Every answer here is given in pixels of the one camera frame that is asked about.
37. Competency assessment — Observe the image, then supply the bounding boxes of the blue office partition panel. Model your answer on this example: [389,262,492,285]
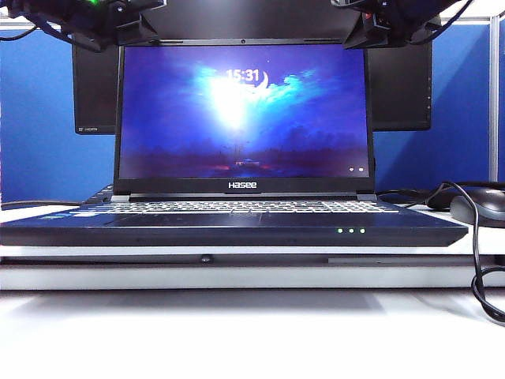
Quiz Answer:
[0,25,492,205]

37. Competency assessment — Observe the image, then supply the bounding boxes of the silver partition post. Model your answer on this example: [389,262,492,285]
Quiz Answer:
[488,15,500,183]

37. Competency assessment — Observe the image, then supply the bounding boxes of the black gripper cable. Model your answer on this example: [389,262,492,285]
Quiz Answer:
[428,0,474,43]
[0,21,40,43]

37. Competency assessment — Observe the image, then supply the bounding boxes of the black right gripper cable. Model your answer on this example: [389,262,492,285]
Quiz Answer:
[428,0,474,43]

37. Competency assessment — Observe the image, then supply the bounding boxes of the black plug cable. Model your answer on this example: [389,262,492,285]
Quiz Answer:
[374,188,455,212]

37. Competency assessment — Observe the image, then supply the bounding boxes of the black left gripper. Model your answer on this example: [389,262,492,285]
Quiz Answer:
[7,0,166,53]

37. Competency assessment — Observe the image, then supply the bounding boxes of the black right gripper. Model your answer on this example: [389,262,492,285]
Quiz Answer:
[331,0,474,51]

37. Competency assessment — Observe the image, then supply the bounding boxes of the dark table edge rail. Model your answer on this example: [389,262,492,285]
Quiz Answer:
[0,254,505,267]

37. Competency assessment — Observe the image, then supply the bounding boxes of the black ASUS monitor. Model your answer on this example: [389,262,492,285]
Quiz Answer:
[72,0,433,136]

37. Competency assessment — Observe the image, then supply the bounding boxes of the black desktop keyboard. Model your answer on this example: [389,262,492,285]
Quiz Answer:
[82,183,116,205]

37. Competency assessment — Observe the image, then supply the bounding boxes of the black grey computer mouse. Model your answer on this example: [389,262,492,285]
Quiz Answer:
[449,186,505,229]

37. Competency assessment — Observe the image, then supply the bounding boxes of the thick black looping cable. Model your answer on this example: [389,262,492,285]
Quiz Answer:
[428,180,505,327]

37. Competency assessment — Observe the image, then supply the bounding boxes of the black Hasee laptop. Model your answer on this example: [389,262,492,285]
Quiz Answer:
[0,37,469,248]

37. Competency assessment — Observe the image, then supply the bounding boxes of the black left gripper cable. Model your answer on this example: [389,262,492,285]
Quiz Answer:
[0,21,40,43]

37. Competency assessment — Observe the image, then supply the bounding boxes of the dark grey laptop cable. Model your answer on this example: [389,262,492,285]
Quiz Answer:
[0,200,83,212]

